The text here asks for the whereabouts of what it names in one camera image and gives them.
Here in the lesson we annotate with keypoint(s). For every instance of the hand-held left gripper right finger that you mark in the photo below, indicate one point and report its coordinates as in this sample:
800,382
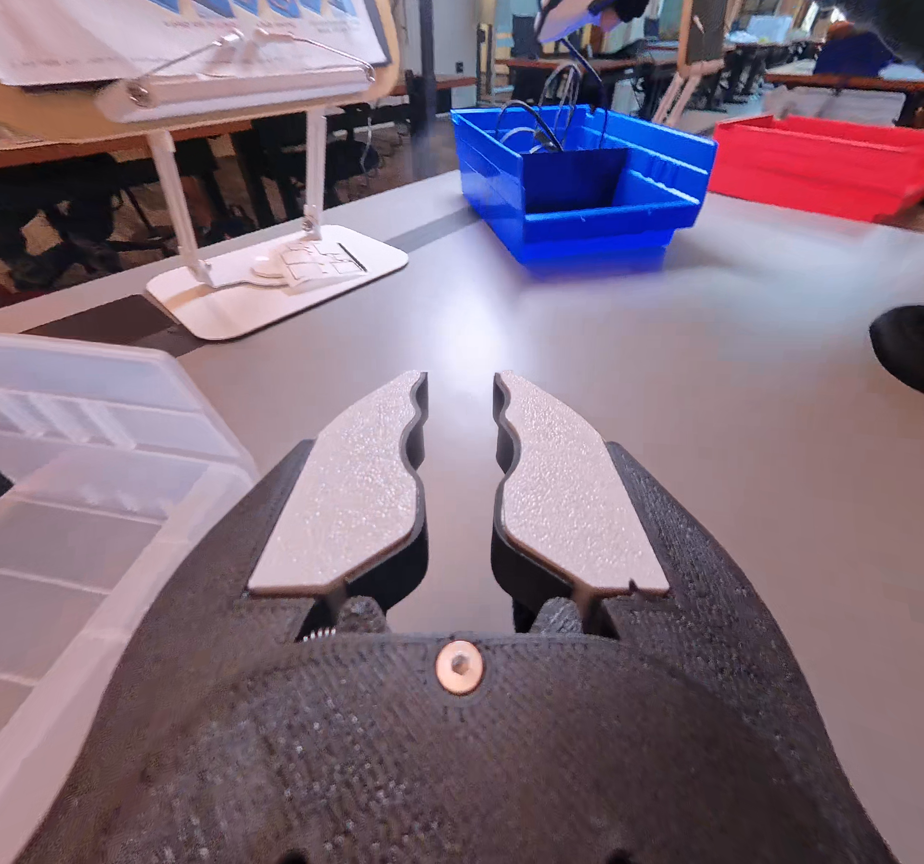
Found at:
570,510

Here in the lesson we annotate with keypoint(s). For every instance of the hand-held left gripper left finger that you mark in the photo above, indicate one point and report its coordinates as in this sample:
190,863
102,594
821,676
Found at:
339,503

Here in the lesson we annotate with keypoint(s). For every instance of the blue plastic bin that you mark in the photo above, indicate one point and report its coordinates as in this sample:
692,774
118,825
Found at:
577,228

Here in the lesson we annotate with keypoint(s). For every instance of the clear plastic bin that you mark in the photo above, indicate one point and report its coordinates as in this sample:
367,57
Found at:
86,517

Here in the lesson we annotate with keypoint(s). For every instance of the black forearm pad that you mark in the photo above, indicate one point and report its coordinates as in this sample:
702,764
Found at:
902,344

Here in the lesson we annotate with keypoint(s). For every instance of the wooden easel with black panel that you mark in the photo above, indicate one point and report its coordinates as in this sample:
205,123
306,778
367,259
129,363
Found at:
711,12

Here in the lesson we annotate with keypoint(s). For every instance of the white sign stand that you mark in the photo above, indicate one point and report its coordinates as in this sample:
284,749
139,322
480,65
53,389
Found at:
231,301

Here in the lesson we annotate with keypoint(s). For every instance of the red storage bin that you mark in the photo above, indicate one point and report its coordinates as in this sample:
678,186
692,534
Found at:
808,171

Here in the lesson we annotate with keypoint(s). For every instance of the white paper sign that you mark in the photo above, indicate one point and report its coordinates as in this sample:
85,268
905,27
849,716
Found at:
86,34

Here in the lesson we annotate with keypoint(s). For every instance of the light wooden sign board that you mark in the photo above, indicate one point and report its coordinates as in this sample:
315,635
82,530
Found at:
43,117

